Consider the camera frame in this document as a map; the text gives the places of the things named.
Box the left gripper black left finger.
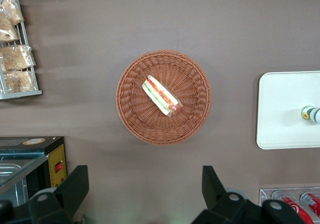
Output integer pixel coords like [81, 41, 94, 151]
[27, 165, 90, 224]

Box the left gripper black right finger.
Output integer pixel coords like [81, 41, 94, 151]
[191, 165, 263, 224]

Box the green gum bottle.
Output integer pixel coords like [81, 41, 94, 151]
[300, 105, 320, 124]

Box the right tray of snacks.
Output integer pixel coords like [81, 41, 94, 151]
[0, 0, 43, 101]

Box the beige serving tray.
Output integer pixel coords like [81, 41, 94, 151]
[255, 71, 320, 150]

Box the clear acrylic bottle rack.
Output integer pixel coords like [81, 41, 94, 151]
[258, 187, 320, 224]

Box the black food warmer appliance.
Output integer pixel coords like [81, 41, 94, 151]
[0, 136, 68, 207]

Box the red cola bottle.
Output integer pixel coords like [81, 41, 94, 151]
[300, 192, 320, 213]
[277, 195, 314, 224]

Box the round brown wicker basket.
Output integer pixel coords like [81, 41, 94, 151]
[115, 49, 213, 146]

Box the wrapped triangle sandwich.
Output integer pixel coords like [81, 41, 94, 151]
[141, 74, 183, 117]

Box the clear bag of pastry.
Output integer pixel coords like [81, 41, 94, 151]
[0, 44, 36, 72]
[3, 69, 36, 93]
[1, 0, 25, 26]
[0, 15, 21, 43]

